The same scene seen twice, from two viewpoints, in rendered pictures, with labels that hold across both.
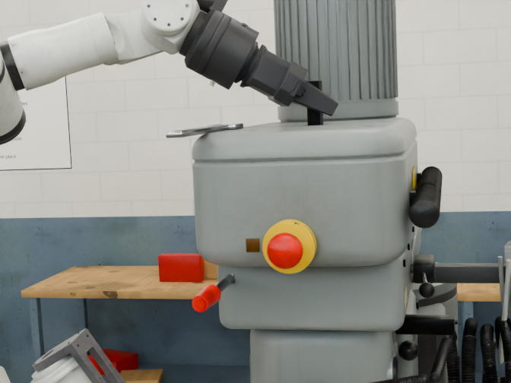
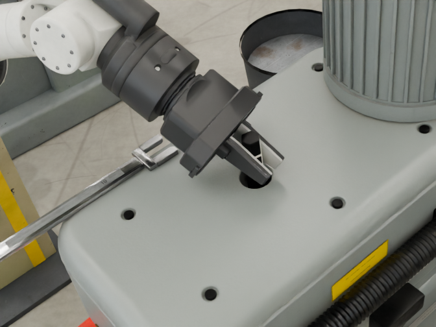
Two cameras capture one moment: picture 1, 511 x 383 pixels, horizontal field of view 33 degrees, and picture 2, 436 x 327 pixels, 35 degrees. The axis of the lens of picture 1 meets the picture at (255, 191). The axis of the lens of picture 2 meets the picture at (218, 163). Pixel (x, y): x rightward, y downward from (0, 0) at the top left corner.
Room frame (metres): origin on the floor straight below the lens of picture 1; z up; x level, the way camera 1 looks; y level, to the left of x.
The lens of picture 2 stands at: (0.79, -0.44, 2.46)
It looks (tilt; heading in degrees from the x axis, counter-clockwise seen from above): 45 degrees down; 45
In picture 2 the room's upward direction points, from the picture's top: 11 degrees counter-clockwise
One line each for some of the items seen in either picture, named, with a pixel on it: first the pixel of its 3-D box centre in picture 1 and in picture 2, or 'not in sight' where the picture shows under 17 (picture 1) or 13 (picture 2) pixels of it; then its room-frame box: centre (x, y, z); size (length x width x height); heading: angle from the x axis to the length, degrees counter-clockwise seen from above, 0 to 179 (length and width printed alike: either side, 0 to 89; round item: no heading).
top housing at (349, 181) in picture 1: (318, 181); (270, 214); (1.21, -0.09, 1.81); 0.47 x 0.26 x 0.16; 167
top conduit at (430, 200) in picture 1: (426, 191); (373, 286); (1.19, -0.24, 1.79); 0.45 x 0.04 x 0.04; 167
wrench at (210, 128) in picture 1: (204, 129); (82, 198); (1.06, 0.06, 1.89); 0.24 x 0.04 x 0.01; 167
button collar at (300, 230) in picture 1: (289, 246); not in sight; (0.97, -0.04, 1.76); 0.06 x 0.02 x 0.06; 77
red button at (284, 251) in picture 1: (285, 250); not in sight; (0.95, -0.03, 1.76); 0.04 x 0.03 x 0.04; 77
